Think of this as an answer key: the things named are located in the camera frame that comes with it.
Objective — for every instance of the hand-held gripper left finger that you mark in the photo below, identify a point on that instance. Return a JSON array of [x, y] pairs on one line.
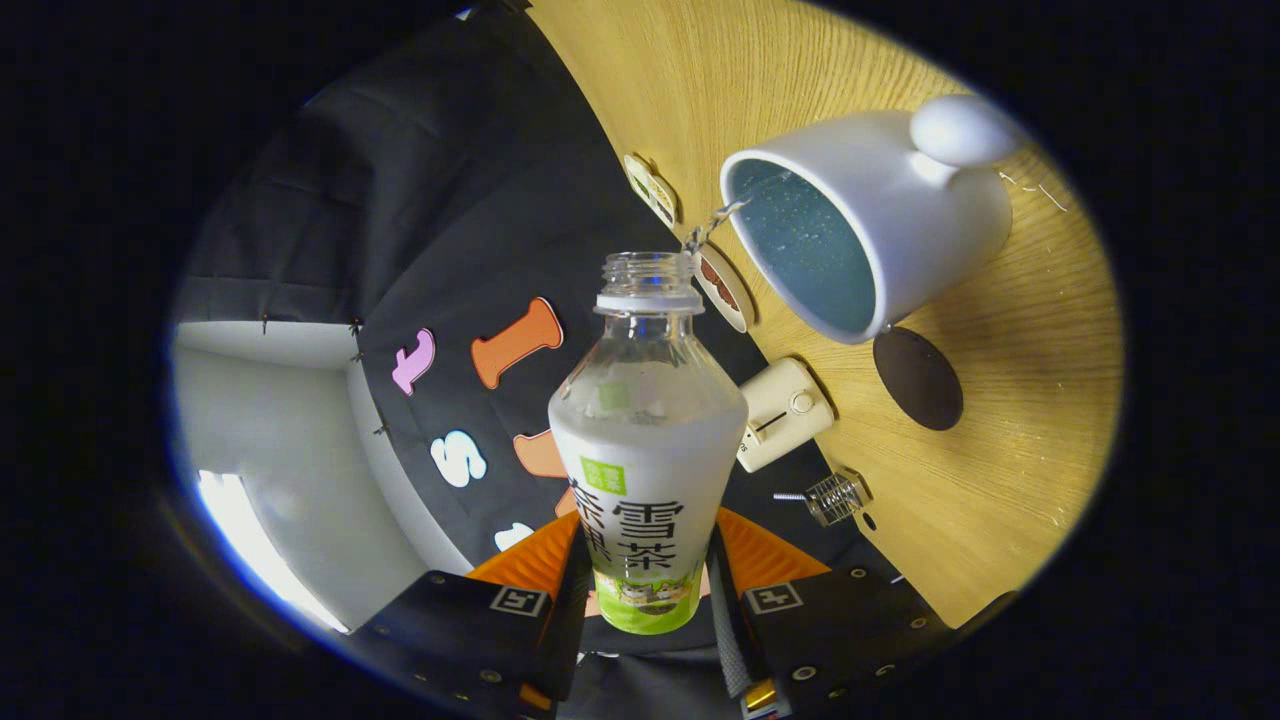
[[565, 620]]

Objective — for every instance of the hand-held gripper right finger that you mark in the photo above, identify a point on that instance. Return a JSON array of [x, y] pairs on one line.
[[728, 630]]

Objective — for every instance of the clear juice bottle white label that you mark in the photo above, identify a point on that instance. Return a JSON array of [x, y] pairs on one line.
[[645, 470]]

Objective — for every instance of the dark brown round coaster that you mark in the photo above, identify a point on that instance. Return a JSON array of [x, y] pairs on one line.
[[918, 380]]

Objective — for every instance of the white cup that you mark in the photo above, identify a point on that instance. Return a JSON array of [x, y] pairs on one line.
[[900, 230]]

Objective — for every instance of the white toaster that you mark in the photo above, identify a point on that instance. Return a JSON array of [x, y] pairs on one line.
[[785, 415]]

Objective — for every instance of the ceiling light panel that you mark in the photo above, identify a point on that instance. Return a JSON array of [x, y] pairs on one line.
[[250, 540]]

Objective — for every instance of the wooden table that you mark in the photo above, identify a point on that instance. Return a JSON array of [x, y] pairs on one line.
[[1000, 450]]

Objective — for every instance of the small plate with brown food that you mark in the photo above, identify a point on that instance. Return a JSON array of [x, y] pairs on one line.
[[725, 290]]

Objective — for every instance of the black backdrop cloth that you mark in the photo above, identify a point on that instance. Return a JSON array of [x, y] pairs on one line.
[[450, 200]]

